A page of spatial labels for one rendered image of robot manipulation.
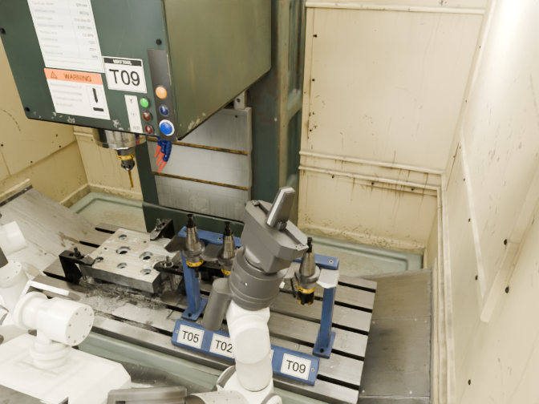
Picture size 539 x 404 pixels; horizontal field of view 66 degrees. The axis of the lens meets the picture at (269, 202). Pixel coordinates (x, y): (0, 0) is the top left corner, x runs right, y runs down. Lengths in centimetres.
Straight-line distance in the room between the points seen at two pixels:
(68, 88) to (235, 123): 71
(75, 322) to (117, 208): 196
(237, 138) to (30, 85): 77
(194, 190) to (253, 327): 123
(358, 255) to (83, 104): 155
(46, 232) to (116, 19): 152
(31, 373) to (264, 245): 43
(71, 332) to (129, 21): 60
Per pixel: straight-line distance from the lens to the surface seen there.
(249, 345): 75
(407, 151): 196
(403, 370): 146
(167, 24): 92
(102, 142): 129
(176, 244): 122
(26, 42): 115
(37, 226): 234
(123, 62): 98
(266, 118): 162
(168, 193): 196
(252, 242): 65
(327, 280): 109
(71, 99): 111
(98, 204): 277
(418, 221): 213
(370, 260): 219
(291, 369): 126
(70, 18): 104
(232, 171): 173
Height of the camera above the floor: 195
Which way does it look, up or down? 32 degrees down
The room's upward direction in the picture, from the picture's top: straight up
